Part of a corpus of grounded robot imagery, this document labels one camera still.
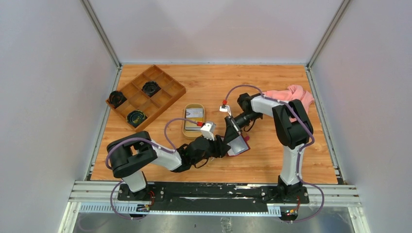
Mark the black round part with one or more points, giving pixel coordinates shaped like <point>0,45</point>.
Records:
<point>116,99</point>
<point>135,118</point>
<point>151,88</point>

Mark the beige oval tray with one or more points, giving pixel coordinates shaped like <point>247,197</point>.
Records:
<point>191,135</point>

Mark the brown wooden divided tray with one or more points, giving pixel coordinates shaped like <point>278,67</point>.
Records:
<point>171,91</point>

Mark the gold card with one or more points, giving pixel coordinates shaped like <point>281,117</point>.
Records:
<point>192,124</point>

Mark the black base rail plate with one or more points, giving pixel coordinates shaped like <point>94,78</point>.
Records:
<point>213,197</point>

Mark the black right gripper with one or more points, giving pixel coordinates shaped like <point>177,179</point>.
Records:
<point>233,129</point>

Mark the pink cloth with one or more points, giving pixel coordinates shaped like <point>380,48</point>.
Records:
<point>293,92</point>

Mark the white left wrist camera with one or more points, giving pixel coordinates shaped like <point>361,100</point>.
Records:
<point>207,130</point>

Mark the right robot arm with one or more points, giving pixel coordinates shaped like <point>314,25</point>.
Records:
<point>293,129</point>

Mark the black round part left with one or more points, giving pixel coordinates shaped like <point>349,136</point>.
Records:
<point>116,99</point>

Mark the black round part upper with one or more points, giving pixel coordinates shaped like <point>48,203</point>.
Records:
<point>151,88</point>

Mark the black round part lower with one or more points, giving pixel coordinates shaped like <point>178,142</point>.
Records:
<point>135,118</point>

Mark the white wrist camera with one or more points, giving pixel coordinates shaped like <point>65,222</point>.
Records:
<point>225,108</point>
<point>207,130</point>

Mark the silver VIP card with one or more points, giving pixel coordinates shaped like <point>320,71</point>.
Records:
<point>194,113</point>

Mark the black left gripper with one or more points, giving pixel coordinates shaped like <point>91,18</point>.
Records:
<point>220,148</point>

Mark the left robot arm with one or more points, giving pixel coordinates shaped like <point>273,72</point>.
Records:
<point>127,157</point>

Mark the red leather card holder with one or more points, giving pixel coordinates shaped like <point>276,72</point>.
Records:
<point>238,145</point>

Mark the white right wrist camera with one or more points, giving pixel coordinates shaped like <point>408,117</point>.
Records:
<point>225,108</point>

